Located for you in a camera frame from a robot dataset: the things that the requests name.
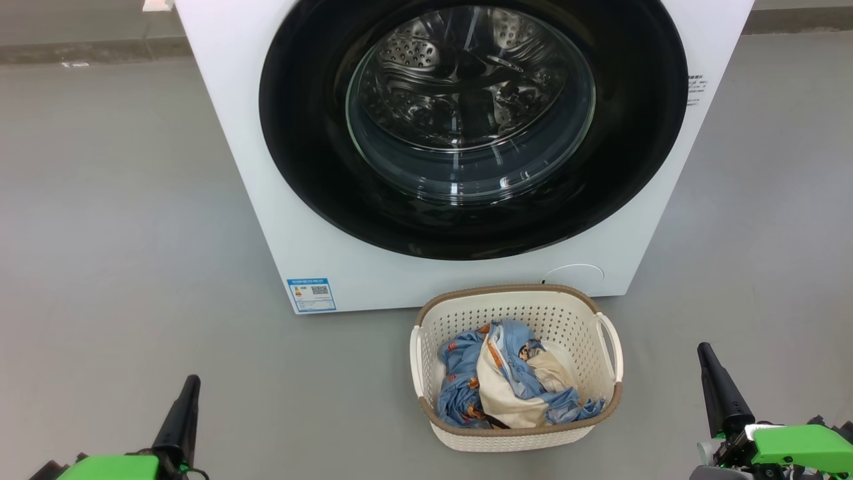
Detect cream garment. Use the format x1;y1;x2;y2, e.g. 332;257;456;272
476;340;580;429

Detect stainless steel washing machine drum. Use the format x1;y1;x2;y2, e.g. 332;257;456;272
347;5;596;201

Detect white front-load washing machine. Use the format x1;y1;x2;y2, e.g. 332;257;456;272
175;0;755;315

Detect black round glass washer door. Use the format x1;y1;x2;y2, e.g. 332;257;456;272
259;0;689;261

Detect round white filter cover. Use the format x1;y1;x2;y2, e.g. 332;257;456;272
541;264;605;287

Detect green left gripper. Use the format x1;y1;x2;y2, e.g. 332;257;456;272
30;375;209;480

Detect blue energy label sticker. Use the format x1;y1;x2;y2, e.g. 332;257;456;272
287;278;337;313

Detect blue patterned garment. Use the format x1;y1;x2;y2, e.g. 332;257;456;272
436;320;606;429

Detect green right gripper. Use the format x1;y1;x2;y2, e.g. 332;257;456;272
690;343;853;480

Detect cream perforated laundry basket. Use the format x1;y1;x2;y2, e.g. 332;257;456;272
410;285;624;453

